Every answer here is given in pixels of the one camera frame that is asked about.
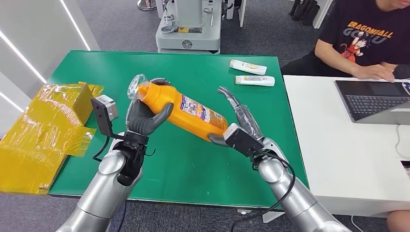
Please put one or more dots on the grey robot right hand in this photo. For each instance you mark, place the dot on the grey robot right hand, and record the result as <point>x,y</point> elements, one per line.
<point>248,121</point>

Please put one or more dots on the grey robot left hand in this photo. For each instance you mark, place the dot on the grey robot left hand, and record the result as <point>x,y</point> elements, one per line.
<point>141,123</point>

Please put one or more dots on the orange bottle with clear cap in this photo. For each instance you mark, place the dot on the orange bottle with clear cap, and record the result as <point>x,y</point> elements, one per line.
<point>179,112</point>

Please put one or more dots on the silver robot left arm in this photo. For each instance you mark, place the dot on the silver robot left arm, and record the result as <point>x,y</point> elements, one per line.
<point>102,192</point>

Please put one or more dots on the white robot base machine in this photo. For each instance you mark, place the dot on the white robot base machine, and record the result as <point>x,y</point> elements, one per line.
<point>192,35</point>

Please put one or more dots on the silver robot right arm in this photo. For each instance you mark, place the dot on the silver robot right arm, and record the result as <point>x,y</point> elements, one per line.
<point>288,192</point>

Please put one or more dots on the white tube with grey cap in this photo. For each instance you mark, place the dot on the white tube with grey cap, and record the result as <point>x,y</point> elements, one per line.
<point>254,80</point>

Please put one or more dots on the white tube with yellow print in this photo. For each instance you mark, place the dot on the white tube with yellow print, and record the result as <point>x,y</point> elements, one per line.
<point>248,67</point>

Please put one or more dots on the yellow taped cardboard box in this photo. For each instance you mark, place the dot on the yellow taped cardboard box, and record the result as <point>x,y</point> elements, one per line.
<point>38,134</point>

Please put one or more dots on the chrome chair base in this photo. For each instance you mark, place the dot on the chrome chair base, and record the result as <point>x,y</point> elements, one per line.
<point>146,5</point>

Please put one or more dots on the grey laptop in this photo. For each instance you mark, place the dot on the grey laptop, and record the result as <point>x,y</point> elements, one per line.
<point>374,99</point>

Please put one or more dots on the person's right hand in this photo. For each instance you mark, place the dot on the person's right hand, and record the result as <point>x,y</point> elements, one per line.
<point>373,72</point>

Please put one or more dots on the person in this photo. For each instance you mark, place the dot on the person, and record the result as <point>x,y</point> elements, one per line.
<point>368,35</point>

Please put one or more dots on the person's knee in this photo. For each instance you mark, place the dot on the person's knee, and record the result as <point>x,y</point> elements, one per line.
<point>397,224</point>

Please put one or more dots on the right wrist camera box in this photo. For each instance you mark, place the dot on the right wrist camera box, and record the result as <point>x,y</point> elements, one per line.
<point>243,142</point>

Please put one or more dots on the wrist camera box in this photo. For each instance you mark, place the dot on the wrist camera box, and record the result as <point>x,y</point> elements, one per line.
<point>107,107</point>
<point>243,142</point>

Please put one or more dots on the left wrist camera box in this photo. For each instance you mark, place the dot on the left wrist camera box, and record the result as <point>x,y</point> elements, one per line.
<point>107,107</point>

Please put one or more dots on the white table leg bracket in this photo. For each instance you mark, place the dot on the white table leg bracket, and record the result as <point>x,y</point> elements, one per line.
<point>270,217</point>

